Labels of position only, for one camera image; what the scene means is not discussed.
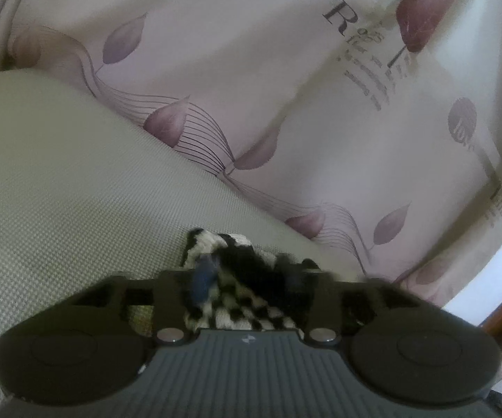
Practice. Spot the pink leaf print curtain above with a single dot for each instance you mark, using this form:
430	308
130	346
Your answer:
303	109

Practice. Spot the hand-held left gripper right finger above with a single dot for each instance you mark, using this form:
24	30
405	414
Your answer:
321	301

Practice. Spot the black and white striped sweater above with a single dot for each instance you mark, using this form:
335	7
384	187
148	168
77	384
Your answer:
251	287

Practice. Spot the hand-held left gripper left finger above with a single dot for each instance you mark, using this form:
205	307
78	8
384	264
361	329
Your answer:
203	279

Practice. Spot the beige woven cushion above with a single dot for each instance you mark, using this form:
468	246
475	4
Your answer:
68	200

